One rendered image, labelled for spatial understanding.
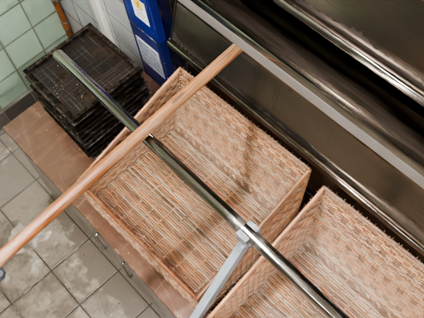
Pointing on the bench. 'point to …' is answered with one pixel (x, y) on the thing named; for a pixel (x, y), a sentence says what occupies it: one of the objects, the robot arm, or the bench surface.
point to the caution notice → (140, 11)
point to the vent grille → (150, 57)
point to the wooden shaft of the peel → (116, 155)
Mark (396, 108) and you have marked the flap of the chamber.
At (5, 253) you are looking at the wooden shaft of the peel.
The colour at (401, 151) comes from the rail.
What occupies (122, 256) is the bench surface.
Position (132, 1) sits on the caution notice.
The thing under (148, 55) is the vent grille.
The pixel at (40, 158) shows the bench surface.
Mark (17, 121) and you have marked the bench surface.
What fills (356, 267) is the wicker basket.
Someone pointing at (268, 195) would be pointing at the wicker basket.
